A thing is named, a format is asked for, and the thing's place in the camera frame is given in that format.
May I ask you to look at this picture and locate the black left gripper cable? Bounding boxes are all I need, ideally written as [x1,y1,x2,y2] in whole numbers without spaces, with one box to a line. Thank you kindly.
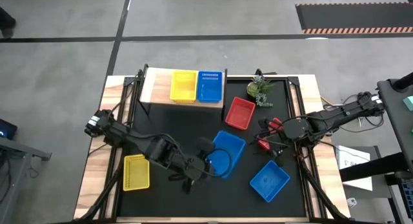
[206,148,233,179]

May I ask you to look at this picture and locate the black desk beam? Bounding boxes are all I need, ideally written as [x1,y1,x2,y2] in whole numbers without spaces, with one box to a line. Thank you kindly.
[339,152,413,183]

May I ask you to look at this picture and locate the grey metal desk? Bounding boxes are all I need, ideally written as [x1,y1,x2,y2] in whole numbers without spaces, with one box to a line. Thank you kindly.
[0,136,53,224]

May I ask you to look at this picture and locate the black metal table frame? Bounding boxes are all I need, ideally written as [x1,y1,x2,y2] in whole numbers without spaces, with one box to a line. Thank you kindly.
[72,68,351,223]

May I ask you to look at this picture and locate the teal box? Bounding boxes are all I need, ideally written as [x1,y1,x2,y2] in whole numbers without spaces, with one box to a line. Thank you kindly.
[402,95,413,112]

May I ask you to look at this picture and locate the wooden shelf black frame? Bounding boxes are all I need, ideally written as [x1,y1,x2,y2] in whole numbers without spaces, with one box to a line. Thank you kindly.
[138,63,228,121]

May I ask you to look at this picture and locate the black hazard-striped floor mat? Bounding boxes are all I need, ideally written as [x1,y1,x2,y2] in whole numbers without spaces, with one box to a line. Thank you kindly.
[295,2,413,35]

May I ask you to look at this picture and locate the person's foot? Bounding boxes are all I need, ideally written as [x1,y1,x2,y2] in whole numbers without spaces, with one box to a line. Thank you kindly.
[0,6,17,39]

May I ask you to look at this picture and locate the blue crate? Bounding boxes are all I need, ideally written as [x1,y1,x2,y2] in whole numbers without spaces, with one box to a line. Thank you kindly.
[399,180,413,218]

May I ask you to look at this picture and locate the white cardboard box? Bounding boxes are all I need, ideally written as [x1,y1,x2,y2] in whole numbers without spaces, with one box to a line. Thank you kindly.
[335,145,374,192]

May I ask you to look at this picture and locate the black desk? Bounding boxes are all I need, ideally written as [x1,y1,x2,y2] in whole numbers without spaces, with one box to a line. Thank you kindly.
[376,77,413,173]

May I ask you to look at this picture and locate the yellow plastic basket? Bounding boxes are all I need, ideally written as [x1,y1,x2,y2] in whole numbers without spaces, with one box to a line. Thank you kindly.
[123,154,151,192]
[169,69,199,105]

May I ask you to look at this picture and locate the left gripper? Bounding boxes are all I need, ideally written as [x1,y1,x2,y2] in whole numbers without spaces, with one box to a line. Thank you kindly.
[182,158,212,194]

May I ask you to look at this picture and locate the black pole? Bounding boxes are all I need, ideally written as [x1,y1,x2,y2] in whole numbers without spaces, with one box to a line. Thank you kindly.
[390,71,413,92]

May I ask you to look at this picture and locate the black monitor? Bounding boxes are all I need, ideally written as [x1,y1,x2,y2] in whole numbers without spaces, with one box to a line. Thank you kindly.
[0,118,18,140]

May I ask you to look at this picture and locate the small potted succulent plant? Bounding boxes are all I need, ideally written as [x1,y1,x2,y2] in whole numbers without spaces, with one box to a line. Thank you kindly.
[246,74,276,108]

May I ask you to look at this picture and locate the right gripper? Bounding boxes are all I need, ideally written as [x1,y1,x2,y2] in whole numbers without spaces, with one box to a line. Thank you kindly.
[265,127,288,159]

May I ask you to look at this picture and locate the blue plastic basket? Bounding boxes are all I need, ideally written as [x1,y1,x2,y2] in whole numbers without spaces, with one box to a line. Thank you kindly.
[205,130,247,180]
[196,70,224,104]
[248,159,291,204]

